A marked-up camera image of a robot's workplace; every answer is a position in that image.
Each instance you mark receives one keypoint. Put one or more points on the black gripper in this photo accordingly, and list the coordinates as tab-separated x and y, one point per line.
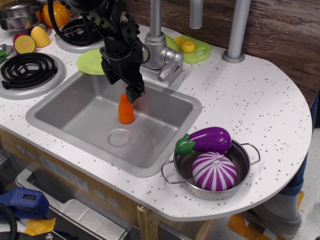
122	61

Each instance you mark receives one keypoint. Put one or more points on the orange toy carrot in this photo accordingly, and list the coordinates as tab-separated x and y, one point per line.
125	110

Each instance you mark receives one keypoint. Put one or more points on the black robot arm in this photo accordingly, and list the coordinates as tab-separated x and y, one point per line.
109	17

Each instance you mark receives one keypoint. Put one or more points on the light green plastic plate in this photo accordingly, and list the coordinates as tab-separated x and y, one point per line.
90	62

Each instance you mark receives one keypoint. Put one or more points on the grey toy faucet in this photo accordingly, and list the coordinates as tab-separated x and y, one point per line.
163	60

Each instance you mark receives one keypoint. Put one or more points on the silver sink basin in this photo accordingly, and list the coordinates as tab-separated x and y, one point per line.
83	111

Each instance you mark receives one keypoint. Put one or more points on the yellow toy squash piece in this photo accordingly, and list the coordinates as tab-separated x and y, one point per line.
184	44

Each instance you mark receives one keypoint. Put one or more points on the rear black stove burner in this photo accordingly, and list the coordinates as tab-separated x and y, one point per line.
77	33

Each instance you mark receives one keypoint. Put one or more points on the black stove burner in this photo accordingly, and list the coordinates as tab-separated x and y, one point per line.
30	75
77	33

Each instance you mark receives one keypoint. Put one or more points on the green plastic cutting board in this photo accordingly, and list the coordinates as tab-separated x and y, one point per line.
201	53

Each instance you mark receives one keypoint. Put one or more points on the small steel pot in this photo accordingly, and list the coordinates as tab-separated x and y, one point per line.
243	155

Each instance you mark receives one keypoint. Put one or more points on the purple toy eggplant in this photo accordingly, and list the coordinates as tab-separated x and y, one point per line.
210	139

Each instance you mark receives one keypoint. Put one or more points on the orange toy pumpkin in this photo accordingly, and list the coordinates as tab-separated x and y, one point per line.
61	14

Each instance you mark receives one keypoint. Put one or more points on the yellow toy corn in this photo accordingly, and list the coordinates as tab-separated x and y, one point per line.
40	37

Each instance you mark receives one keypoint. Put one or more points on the front black stove burner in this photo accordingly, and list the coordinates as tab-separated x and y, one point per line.
30	75

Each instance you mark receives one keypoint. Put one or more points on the purple striped toy onion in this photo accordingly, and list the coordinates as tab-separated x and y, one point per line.
213	171

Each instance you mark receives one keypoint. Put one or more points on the red yellow toy fruit half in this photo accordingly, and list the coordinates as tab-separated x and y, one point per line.
24	43

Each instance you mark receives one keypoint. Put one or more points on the grey stove knob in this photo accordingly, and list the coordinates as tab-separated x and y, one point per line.
9	49

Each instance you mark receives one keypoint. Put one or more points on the green toy leaf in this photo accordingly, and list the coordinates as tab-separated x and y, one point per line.
3	56

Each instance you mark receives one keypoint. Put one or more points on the large steel pot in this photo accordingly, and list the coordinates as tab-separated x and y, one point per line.
17	15

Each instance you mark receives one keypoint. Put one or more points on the grey vertical post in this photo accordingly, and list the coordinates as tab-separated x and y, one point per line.
234	53

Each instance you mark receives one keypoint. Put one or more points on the blue clamp handle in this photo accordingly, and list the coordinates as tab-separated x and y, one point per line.
26	203

